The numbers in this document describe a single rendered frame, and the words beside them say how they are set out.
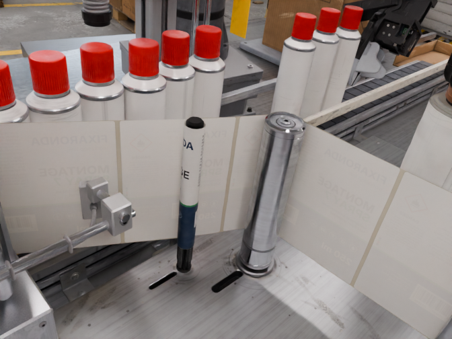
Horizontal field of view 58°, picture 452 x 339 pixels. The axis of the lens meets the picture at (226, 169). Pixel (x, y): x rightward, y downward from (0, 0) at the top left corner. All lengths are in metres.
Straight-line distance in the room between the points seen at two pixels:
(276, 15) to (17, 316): 1.06
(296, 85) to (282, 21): 0.57
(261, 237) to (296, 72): 0.33
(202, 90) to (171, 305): 0.27
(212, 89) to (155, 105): 0.10
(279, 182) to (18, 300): 0.24
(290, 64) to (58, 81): 0.38
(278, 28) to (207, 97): 0.73
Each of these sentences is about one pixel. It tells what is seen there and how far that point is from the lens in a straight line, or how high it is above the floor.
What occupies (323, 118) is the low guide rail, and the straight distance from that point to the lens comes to 0.77.
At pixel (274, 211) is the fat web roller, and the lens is 0.41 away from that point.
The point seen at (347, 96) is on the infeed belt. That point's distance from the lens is 0.96.
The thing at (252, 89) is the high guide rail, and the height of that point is 0.96.
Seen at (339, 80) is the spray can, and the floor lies 0.96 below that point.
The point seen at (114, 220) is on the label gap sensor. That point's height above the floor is 1.00.
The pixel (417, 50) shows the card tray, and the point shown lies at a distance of 1.55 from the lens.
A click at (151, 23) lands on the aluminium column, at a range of 0.64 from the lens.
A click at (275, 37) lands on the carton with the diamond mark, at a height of 0.89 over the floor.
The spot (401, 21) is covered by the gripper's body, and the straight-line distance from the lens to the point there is 0.88.
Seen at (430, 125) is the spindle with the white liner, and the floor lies 1.04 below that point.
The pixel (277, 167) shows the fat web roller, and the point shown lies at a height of 1.03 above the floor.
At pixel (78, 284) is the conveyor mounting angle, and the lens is 0.53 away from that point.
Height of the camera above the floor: 1.24
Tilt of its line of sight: 35 degrees down
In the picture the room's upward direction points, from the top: 8 degrees clockwise
